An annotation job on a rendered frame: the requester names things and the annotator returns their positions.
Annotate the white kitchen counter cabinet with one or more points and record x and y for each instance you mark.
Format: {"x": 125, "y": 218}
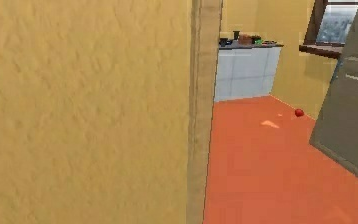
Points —
{"x": 245, "y": 71}

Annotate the black pot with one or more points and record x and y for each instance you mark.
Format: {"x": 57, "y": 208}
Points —
{"x": 223, "y": 42}

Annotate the black cup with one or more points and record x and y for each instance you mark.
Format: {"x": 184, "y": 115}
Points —
{"x": 236, "y": 34}

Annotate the brown box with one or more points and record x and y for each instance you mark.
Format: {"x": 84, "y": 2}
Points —
{"x": 244, "y": 39}

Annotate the green small object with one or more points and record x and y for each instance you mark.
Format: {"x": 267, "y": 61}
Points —
{"x": 258, "y": 41}

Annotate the black flat pan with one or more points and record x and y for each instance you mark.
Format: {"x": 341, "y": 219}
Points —
{"x": 269, "y": 42}

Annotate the red ball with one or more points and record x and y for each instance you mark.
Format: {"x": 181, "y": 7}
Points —
{"x": 299, "y": 112}

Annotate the grey fridge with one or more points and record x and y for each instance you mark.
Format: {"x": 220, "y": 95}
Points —
{"x": 348, "y": 110}

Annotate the dark framed window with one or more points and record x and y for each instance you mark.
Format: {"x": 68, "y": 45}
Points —
{"x": 333, "y": 25}

